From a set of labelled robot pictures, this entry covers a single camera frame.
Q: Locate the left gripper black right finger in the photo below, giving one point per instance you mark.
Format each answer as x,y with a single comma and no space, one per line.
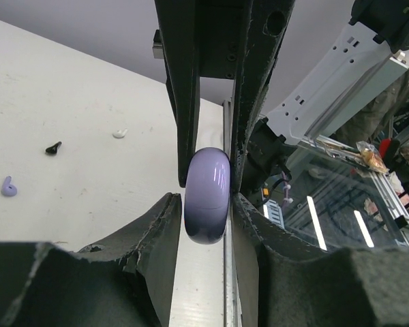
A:
284,281

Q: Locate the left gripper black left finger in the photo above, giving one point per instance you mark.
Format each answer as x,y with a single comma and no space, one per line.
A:
124,279

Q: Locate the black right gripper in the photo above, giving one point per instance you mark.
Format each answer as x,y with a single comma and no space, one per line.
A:
202,39

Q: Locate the purple round earbud charging case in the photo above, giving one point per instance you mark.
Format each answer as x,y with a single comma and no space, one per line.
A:
207,194

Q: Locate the purple earbud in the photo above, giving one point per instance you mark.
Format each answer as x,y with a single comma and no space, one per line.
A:
7,188

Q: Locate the white earbud right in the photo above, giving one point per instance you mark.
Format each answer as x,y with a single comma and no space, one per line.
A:
119,134

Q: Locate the black earbud right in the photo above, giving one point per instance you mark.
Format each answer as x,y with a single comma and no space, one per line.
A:
53,150

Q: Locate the aluminium mounting rail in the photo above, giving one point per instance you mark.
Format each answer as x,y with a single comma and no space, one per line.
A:
232,306

